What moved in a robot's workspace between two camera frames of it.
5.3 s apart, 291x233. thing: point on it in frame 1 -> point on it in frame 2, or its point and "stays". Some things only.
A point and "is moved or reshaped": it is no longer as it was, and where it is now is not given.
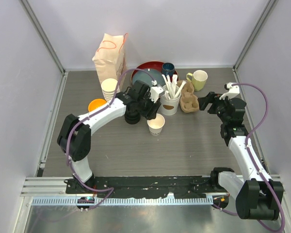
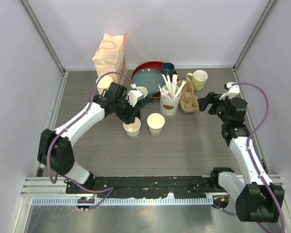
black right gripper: [212, 97] stays
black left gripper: [152, 113] -> [129, 117]
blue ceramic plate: [142, 75] stays
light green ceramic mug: [199, 78] stays
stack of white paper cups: [109, 87] is moved or reshaped
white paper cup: [155, 125] stays
